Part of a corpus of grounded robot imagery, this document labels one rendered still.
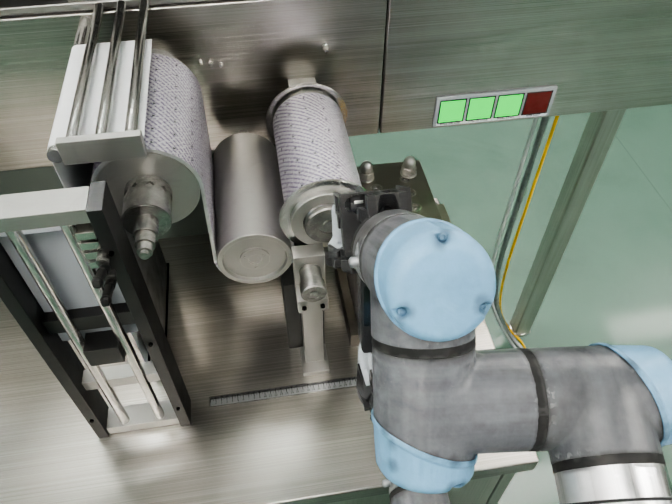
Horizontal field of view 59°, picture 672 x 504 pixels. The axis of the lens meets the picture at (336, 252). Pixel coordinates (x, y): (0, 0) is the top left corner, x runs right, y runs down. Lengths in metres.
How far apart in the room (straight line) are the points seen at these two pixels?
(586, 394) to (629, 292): 2.22
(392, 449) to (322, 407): 0.69
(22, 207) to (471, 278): 0.53
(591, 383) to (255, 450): 0.74
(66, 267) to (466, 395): 0.57
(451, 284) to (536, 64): 0.93
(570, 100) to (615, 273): 1.44
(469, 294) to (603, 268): 2.33
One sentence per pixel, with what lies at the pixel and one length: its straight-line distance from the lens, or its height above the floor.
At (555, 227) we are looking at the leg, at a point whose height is 0.58.
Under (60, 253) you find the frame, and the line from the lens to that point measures 0.82.
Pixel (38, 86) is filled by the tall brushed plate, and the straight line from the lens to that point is 1.19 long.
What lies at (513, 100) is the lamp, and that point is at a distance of 1.30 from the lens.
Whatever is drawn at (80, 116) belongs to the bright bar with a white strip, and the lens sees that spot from 0.84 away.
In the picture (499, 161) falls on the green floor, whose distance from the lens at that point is 3.06.
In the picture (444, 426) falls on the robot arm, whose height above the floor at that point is 1.52.
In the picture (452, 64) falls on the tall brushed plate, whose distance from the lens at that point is 1.21.
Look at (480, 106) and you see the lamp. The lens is 1.28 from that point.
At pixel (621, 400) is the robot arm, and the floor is 1.53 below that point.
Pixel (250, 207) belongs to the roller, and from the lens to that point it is 0.97.
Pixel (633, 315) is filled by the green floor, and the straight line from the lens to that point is 2.60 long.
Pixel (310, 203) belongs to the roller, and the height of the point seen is 1.29.
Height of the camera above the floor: 1.91
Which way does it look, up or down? 49 degrees down
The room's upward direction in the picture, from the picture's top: straight up
